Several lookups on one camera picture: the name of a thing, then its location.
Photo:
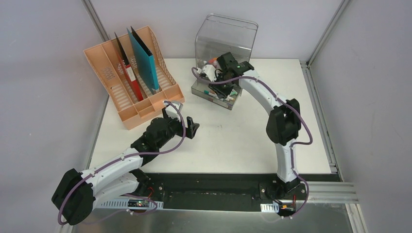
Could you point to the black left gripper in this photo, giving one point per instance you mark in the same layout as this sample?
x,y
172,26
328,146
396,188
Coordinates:
x,y
185,127

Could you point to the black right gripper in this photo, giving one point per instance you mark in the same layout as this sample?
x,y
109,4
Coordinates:
x,y
221,93

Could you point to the smoked clear drawer box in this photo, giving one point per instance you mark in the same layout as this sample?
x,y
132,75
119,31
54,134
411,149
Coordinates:
x,y
218,35

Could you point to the teal folder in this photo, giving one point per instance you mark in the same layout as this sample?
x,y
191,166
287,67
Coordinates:
x,y
145,61

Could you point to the red folder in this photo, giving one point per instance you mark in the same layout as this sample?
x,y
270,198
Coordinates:
x,y
128,71

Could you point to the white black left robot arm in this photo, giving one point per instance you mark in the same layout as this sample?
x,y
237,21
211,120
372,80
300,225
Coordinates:
x,y
80,192

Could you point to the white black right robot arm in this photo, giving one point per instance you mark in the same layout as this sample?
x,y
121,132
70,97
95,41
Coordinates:
x,y
283,122

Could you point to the peach plastic file organizer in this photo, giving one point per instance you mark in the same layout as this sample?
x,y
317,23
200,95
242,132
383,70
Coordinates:
x,y
115,65

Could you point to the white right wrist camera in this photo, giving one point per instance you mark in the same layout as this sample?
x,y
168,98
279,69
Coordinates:
x,y
207,72

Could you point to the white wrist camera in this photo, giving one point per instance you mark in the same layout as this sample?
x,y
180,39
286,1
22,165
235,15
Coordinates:
x,y
173,109
207,72

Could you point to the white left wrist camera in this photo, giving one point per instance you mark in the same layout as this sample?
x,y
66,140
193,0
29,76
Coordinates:
x,y
173,109

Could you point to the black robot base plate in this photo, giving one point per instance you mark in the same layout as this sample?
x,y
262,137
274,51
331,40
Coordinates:
x,y
217,192

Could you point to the aluminium frame rail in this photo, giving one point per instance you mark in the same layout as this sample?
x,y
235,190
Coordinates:
x,y
332,192

